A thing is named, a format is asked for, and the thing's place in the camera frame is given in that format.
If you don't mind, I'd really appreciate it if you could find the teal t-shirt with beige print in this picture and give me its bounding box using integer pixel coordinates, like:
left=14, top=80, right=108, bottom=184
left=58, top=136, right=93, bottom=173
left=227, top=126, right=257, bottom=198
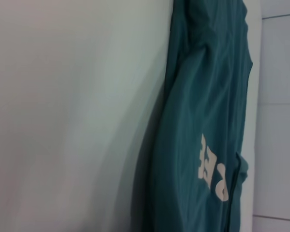
left=131, top=0, right=254, bottom=232

